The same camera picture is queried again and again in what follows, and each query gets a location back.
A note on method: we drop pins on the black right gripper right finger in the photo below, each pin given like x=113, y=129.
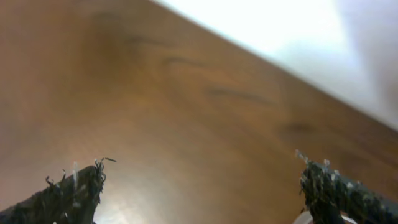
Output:
x=333, y=198

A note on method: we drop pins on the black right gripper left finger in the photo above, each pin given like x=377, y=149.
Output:
x=72, y=200

